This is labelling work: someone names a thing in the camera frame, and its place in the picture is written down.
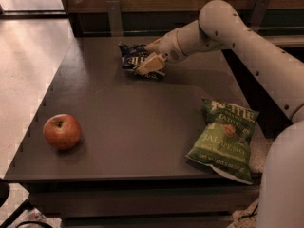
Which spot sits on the green jalapeno chip bag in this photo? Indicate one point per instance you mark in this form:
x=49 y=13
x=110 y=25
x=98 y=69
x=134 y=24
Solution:
x=224 y=144

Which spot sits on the blue chip bag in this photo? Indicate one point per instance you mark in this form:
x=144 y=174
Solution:
x=133 y=56

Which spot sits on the black chair base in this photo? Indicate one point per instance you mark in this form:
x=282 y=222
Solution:
x=16 y=212

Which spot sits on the horizontal metal rail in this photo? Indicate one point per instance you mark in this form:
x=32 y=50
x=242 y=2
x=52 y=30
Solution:
x=276 y=31

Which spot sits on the right metal rail bracket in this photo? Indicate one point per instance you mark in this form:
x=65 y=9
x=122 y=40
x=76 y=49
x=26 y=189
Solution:
x=258 y=13

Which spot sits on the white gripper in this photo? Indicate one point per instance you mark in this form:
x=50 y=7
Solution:
x=167 y=47

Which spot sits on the metal rail bracket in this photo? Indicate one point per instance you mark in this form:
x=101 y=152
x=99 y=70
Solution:
x=115 y=18
x=258 y=13

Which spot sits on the red apple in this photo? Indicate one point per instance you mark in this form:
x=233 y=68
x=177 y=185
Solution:
x=62 y=131

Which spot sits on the left metal rail bracket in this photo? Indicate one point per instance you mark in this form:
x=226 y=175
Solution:
x=115 y=18

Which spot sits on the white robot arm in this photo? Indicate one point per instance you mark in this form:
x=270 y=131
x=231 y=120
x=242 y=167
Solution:
x=281 y=75

